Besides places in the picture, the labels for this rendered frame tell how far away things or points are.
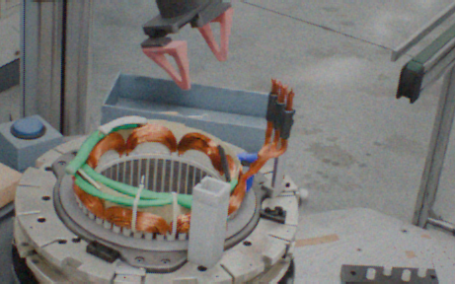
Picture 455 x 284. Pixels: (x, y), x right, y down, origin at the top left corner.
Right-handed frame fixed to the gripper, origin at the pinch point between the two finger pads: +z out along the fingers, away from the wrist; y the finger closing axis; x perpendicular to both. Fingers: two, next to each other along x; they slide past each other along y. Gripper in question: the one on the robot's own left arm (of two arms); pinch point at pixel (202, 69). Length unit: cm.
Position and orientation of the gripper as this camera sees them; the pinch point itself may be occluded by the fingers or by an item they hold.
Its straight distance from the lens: 140.3
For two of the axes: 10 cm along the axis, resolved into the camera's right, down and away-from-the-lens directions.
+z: 3.2, 8.6, 4.0
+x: -7.4, -0.4, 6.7
